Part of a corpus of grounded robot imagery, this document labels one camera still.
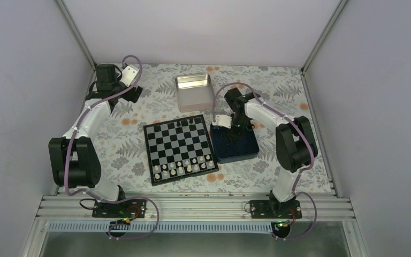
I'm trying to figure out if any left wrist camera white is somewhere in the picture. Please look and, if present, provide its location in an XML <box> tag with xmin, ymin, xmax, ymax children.
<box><xmin>120</xmin><ymin>65</ymin><xmax>139</xmax><ymax>87</ymax></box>

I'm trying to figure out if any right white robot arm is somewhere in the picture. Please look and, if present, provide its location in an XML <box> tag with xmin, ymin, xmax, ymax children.
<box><xmin>224</xmin><ymin>88</ymin><xmax>318</xmax><ymax>218</ymax></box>

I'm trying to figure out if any black grey chess board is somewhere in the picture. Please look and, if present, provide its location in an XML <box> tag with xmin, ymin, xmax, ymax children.
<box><xmin>143</xmin><ymin>115</ymin><xmax>219</xmax><ymax>186</ymax></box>

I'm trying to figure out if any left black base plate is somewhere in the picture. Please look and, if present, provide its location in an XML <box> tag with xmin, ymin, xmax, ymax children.
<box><xmin>92</xmin><ymin>199</ymin><xmax>147</xmax><ymax>219</ymax></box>

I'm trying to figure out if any aluminium corner post right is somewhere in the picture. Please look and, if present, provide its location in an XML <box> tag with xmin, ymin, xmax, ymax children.
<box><xmin>301</xmin><ymin>0</ymin><xmax>349</xmax><ymax>75</ymax></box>

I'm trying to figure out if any floral table mat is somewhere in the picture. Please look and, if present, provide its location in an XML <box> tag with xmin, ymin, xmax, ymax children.
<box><xmin>62</xmin><ymin>64</ymin><xmax>334</xmax><ymax>194</ymax></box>

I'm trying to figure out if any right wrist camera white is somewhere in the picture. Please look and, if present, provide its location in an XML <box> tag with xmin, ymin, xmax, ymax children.
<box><xmin>212</xmin><ymin>115</ymin><xmax>232</xmax><ymax>129</ymax></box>

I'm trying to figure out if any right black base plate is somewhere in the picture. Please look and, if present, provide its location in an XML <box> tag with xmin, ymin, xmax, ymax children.
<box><xmin>249</xmin><ymin>199</ymin><xmax>302</xmax><ymax>219</ymax></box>

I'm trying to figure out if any white slotted cable duct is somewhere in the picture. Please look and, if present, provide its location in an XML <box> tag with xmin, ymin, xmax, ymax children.
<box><xmin>48</xmin><ymin>221</ymin><xmax>272</xmax><ymax>234</ymax></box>

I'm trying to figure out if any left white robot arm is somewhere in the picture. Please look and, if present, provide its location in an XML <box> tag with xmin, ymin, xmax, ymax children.
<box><xmin>48</xmin><ymin>64</ymin><xmax>142</xmax><ymax>217</ymax></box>

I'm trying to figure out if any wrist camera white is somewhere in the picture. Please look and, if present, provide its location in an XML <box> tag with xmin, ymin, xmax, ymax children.
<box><xmin>120</xmin><ymin>65</ymin><xmax>139</xmax><ymax>87</ymax></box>
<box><xmin>212</xmin><ymin>115</ymin><xmax>232</xmax><ymax>129</ymax></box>

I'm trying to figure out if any aluminium corner post left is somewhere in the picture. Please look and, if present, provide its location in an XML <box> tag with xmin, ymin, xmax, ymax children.
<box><xmin>55</xmin><ymin>0</ymin><xmax>96</xmax><ymax>67</ymax></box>

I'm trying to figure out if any aluminium corner post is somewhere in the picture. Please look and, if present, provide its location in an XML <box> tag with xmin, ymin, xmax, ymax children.
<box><xmin>301</xmin><ymin>0</ymin><xmax>349</xmax><ymax>75</ymax></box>
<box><xmin>55</xmin><ymin>0</ymin><xmax>96</xmax><ymax>67</ymax></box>

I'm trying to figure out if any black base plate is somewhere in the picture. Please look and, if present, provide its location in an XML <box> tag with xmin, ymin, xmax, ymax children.
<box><xmin>249</xmin><ymin>199</ymin><xmax>302</xmax><ymax>219</ymax></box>
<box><xmin>92</xmin><ymin>199</ymin><xmax>147</xmax><ymax>219</ymax></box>

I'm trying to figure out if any dark blue piece box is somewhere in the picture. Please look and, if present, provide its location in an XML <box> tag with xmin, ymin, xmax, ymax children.
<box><xmin>210</xmin><ymin>125</ymin><xmax>260</xmax><ymax>164</ymax></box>

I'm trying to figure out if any aluminium front rail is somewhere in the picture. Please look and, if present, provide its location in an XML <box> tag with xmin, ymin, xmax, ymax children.
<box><xmin>36</xmin><ymin>193</ymin><xmax>356</xmax><ymax>222</ymax></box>

